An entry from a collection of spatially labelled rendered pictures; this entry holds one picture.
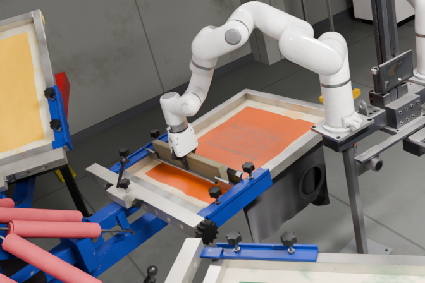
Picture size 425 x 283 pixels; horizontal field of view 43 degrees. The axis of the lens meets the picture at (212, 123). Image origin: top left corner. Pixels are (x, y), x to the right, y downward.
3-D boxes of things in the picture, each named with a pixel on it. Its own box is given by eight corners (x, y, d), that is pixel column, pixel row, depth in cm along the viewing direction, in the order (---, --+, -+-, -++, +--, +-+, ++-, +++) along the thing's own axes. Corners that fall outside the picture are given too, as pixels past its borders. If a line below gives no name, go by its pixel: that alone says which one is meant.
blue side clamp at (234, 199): (262, 180, 195) (258, 164, 192) (272, 184, 191) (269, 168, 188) (202, 227, 179) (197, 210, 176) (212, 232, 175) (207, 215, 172)
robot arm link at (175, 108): (201, 87, 190) (193, 99, 182) (208, 113, 195) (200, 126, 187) (162, 90, 195) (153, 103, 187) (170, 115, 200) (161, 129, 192)
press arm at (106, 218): (131, 203, 193) (126, 192, 191) (140, 208, 189) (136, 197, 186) (91, 230, 184) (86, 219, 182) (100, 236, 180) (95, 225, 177)
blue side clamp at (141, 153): (171, 145, 235) (166, 132, 232) (178, 148, 232) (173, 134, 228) (115, 181, 220) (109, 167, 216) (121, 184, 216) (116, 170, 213)
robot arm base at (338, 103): (375, 123, 173) (370, 79, 166) (346, 139, 168) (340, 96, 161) (342, 110, 185) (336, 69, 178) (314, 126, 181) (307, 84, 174)
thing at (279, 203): (316, 193, 238) (303, 124, 222) (332, 199, 232) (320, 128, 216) (245, 255, 214) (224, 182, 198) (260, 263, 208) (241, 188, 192)
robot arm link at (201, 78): (212, 71, 176) (195, 120, 188) (222, 55, 187) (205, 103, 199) (188, 61, 177) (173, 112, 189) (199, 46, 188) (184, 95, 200)
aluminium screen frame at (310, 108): (247, 95, 259) (245, 88, 257) (349, 118, 216) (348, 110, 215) (115, 180, 218) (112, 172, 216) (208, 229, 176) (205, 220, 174)
